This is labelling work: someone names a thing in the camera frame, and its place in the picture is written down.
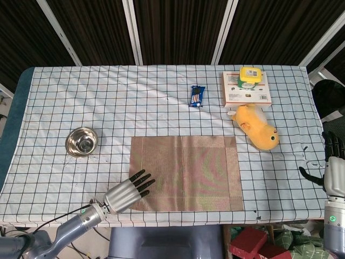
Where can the white grid tablecloth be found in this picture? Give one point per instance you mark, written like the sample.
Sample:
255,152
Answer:
107,108

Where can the green leaf-pattern fabric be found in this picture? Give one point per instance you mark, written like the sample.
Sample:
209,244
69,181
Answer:
304,242

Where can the black chair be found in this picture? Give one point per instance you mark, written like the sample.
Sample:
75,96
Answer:
326,97

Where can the brown woven placemat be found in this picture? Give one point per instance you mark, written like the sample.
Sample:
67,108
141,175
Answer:
188,172

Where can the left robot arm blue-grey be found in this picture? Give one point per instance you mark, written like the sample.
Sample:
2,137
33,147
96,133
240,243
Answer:
75,224

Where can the white side shelf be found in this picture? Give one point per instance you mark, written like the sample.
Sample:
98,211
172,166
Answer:
5,101

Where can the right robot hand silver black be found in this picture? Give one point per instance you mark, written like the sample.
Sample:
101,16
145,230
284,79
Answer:
335,175

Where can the red box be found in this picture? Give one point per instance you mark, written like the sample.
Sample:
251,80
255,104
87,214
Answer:
250,240

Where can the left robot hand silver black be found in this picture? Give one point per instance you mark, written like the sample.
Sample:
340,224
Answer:
121,197

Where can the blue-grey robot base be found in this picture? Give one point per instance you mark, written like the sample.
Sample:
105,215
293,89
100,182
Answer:
161,242

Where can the stainless steel bowl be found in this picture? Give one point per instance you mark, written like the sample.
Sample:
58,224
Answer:
81,142

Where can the white and orange box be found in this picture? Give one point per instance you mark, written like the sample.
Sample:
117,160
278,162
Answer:
242,97

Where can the white partition foot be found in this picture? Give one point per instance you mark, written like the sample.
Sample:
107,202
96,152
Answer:
319,75

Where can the yellow plush toy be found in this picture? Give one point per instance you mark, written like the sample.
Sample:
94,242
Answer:
256,126

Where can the white partition post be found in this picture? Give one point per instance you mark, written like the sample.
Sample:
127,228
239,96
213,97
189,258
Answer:
223,32
133,32
62,33
320,33

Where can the blue cookie packet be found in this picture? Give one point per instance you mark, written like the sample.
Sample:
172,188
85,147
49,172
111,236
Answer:
197,96

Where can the green tub with yellow lid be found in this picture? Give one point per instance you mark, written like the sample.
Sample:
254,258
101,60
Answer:
250,74

